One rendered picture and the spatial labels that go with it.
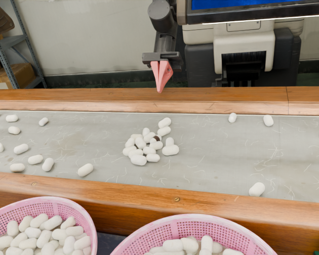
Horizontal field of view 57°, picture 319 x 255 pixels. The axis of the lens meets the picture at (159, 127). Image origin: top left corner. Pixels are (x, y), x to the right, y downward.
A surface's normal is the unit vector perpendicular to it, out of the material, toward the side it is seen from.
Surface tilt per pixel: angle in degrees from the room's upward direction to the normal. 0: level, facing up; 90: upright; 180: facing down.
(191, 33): 90
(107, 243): 0
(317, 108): 45
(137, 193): 0
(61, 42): 90
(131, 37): 90
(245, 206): 0
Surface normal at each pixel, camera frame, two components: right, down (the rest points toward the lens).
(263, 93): -0.14, -0.83
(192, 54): -0.18, 0.55
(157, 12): -0.22, -0.26
